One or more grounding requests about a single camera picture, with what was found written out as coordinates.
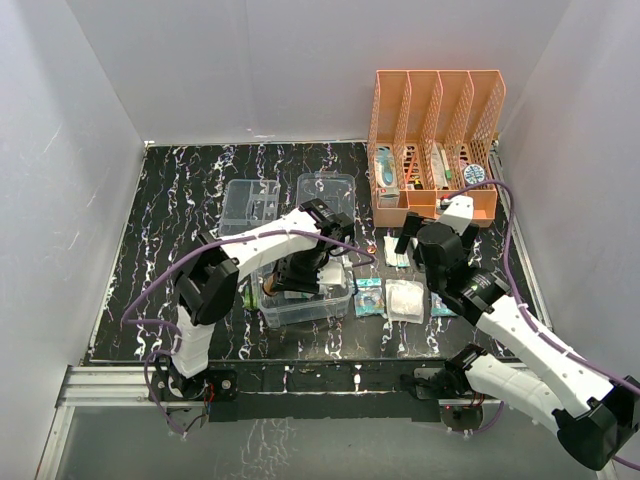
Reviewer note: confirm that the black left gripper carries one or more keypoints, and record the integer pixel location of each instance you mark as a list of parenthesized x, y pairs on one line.
[(287, 279)]

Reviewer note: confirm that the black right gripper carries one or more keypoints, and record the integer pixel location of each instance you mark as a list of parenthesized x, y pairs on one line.
[(413, 222)]

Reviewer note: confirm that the brown orange-capped bottle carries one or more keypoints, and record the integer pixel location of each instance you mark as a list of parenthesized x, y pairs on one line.
[(269, 285)]

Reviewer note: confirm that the clear plastic medicine box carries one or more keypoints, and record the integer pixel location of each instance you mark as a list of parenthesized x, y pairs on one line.
[(287, 308)]

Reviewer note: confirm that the green sachet packet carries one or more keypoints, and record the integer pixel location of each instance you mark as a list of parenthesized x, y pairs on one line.
[(249, 299)]

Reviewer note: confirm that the white teal dressing packet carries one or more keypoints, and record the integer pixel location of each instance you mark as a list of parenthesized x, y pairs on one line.
[(392, 258)]

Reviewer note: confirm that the white gauze pad packet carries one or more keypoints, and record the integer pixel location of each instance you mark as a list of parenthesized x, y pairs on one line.
[(405, 301)]

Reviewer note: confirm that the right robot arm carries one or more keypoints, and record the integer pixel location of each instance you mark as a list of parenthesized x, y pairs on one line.
[(593, 413)]

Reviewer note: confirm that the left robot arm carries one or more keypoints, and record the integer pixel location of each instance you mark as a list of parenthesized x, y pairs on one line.
[(302, 247)]

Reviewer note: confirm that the white marker pen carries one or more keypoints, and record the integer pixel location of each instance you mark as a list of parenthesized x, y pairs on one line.
[(445, 167)]

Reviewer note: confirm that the grey staples box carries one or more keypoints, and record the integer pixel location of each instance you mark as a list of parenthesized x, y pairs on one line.
[(388, 197)]

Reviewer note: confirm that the round blue patterned tin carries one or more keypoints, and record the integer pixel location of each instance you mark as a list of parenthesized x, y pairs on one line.
[(474, 174)]

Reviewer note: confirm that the teal tape packet left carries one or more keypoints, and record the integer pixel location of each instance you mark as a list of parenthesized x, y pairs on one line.
[(369, 297)]

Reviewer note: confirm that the teal tape packet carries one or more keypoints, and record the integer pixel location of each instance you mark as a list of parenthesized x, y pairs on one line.
[(369, 297), (438, 308)]

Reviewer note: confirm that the orange pen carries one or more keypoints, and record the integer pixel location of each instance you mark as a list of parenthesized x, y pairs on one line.
[(411, 167)]

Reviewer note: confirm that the teal tape packet right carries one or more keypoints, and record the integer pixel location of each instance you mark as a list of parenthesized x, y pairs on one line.
[(438, 308)]

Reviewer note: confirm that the clear divider tray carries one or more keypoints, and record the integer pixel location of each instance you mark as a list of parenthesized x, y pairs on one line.
[(248, 204)]

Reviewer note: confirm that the clear plastic box lid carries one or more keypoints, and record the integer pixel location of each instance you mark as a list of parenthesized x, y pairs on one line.
[(335, 190)]

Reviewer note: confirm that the peach plastic desk organizer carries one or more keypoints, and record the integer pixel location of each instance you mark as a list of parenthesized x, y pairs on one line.
[(415, 110)]

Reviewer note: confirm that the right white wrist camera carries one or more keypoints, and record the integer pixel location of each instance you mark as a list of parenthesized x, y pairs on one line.
[(456, 213)]

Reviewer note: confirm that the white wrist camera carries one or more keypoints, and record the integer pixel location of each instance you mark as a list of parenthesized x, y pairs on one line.
[(456, 213), (332, 274)]

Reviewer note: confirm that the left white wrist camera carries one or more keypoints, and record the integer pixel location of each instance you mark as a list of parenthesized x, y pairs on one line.
[(332, 274)]

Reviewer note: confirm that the aluminium frame rail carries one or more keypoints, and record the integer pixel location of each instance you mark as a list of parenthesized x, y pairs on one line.
[(346, 419)]

